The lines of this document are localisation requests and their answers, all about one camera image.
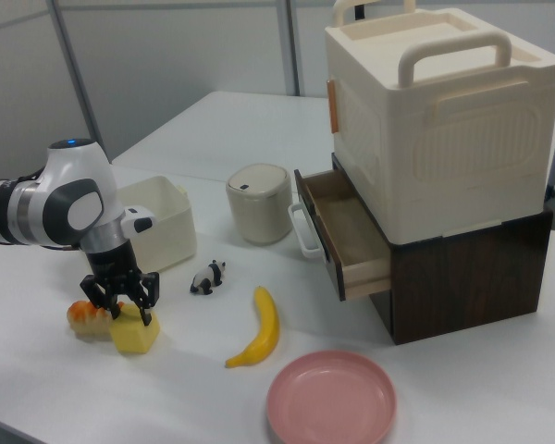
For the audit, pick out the pink plastic plate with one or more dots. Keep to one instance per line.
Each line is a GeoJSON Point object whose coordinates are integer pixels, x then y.
{"type": "Point", "coordinates": [330, 400]}

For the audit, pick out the dark brown wooden cabinet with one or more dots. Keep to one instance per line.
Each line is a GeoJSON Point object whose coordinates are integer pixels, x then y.
{"type": "Point", "coordinates": [467, 287]}

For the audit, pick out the yellow toy banana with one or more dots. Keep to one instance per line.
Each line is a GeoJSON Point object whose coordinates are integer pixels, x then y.
{"type": "Point", "coordinates": [266, 328]}

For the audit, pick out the orange croissant toy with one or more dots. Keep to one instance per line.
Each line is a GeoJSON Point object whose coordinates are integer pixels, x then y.
{"type": "Point", "coordinates": [85, 321]}

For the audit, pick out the white grey Franka robot arm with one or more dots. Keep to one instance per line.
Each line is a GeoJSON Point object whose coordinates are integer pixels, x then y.
{"type": "Point", "coordinates": [65, 203]}

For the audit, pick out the cream plastic storage box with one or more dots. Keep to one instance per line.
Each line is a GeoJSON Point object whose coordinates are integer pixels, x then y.
{"type": "Point", "coordinates": [444, 139]}

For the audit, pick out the yellow cube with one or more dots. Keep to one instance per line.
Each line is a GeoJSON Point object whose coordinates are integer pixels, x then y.
{"type": "Point", "coordinates": [131, 337]}

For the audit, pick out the cream small trash can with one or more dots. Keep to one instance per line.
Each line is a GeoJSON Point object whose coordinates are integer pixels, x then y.
{"type": "Point", "coordinates": [259, 208]}

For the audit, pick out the panda toy figure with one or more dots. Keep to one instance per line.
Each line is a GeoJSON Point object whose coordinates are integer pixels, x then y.
{"type": "Point", "coordinates": [208, 277]}

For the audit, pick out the white open plastic box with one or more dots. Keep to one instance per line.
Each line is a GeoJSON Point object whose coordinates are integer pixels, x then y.
{"type": "Point", "coordinates": [171, 226]}

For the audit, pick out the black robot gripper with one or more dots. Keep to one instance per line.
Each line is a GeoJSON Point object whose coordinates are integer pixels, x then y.
{"type": "Point", "coordinates": [113, 263]}

